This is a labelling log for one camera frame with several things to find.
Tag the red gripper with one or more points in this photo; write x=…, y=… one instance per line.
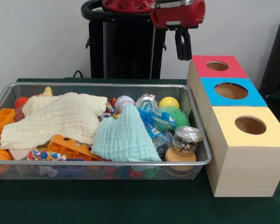
x=177, y=15

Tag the wooden three-hole box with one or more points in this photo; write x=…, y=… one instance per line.
x=247, y=163

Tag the silver mesh bin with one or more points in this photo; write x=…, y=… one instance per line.
x=130, y=169

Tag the yellow ball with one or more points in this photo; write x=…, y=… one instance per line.
x=169, y=102

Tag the green spiky ball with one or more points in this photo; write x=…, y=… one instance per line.
x=175, y=116

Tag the white baseball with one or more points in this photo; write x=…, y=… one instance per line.
x=123, y=103

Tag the crushed drink can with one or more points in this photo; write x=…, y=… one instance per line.
x=187, y=140

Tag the mint green muslin cloth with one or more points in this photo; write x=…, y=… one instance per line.
x=126, y=137

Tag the cream muslin cloth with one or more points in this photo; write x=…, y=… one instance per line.
x=49, y=116

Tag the orange plastic toy block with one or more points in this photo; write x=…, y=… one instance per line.
x=67, y=147

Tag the red-orange ball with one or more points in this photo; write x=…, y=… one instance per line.
x=21, y=102

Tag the dark green table cloth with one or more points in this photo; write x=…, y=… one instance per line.
x=107, y=203

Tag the orange plastic grid tray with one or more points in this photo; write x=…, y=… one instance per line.
x=1, y=119

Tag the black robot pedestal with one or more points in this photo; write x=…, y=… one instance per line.
x=126, y=51

